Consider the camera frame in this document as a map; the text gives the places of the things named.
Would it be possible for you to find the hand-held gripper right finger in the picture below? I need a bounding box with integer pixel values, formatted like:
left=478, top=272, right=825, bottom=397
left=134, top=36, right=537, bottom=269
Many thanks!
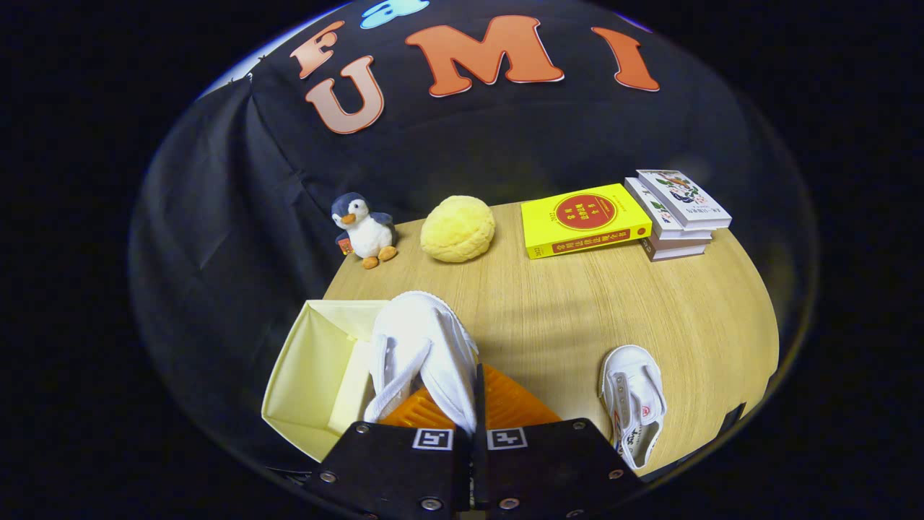
left=473, top=363, right=645, bottom=520

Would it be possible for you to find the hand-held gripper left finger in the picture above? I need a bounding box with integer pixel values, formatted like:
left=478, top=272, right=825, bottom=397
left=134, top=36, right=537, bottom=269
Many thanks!
left=302, top=386, right=474, bottom=520

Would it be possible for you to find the white canvas shoe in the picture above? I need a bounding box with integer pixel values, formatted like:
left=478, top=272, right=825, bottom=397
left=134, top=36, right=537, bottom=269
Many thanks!
left=363, top=291, right=481, bottom=434
left=599, top=344, right=668, bottom=470

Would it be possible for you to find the cream fabric storage box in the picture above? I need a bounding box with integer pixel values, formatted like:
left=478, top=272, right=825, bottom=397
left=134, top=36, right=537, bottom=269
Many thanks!
left=261, top=299, right=391, bottom=463

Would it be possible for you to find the yellow plush bun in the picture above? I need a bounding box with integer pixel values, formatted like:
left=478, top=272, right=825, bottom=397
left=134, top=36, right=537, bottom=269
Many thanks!
left=420, top=195, right=497, bottom=264

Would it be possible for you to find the penguin plush toy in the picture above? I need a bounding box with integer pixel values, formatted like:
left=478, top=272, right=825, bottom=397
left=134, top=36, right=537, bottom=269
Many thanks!
left=331, top=192, right=399, bottom=270

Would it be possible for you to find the yellow book with red circle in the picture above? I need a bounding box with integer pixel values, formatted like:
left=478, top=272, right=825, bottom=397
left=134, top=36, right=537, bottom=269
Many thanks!
left=520, top=183, right=653, bottom=260

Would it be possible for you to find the white book with leaf cover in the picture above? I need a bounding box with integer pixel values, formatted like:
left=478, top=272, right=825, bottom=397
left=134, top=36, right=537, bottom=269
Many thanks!
left=624, top=177, right=714, bottom=241

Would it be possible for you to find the black backdrop cloth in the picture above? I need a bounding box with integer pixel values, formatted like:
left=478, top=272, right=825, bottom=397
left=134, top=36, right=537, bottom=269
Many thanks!
left=130, top=0, right=816, bottom=452

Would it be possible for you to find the white book with bird cover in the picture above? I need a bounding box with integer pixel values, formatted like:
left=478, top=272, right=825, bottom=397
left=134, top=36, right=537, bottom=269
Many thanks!
left=636, top=169, right=733, bottom=231

